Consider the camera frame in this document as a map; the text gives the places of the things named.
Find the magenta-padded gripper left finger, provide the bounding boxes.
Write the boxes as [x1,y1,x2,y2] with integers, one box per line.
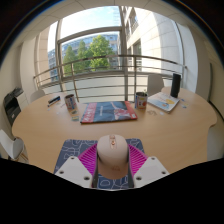
[54,143,100,189]

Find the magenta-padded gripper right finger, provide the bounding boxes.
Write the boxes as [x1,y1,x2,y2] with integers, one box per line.
[127,143,170,189]

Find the beige computer mouse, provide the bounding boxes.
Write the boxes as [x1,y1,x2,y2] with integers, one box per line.
[96,133,130,181]

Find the blue patterned mouse pad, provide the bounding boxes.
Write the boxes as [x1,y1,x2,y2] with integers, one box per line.
[53,138,148,191]

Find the white chair with wooden legs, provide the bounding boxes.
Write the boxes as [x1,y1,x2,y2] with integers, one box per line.
[0,129,29,163]

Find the red and blue magazine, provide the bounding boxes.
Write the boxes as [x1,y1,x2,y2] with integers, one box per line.
[79,100,139,125]

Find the light blue illustrated book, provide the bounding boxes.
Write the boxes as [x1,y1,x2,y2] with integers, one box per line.
[147,91,181,114]

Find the small blue box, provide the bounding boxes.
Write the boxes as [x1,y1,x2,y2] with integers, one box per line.
[46,95,62,108]

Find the black printer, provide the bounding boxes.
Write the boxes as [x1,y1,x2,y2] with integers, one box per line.
[3,87,24,127]

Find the black cylindrical bottle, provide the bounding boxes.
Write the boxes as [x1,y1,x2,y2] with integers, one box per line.
[170,73,182,99]

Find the metal balcony railing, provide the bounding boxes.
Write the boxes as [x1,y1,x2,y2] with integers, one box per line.
[33,54,188,101]

